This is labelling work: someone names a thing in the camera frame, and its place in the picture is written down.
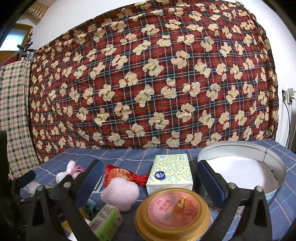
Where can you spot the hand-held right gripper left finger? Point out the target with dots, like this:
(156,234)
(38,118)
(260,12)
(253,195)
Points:
(90,183)

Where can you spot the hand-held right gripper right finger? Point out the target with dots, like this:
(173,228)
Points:
(212,183)

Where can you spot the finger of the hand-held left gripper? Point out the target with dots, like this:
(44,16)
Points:
(27,177)

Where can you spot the clear plastic bag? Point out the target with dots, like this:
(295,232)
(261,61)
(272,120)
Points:
(29,188)

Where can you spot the teal cloth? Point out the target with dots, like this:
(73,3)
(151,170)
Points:
(90,205)

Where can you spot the white pink knitted cloth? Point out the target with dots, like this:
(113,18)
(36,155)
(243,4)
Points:
(67,171)

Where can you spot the pink fluffy ball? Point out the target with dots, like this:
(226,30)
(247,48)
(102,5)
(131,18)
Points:
(120,194)

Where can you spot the round metal tin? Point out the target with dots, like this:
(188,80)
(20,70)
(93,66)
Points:
(242,166)

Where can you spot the green tissue packet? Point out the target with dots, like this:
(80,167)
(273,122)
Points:
(106,220)

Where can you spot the red gold pouch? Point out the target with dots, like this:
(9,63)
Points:
(120,173)

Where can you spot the yellow patterned tissue box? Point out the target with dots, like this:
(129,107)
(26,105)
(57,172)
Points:
(171,171)

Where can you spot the blue plaid bed sheet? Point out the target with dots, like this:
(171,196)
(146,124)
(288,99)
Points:
(129,157)

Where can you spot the green cream checkered cloth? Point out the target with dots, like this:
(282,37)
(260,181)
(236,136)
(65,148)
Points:
(16,104)

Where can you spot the red plaid bear print blanket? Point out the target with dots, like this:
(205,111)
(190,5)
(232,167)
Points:
(161,69)

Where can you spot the cream pleated curtain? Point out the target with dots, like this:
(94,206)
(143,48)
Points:
(38,10)

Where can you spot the wall socket with plugs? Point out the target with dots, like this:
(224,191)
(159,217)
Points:
(291,93)

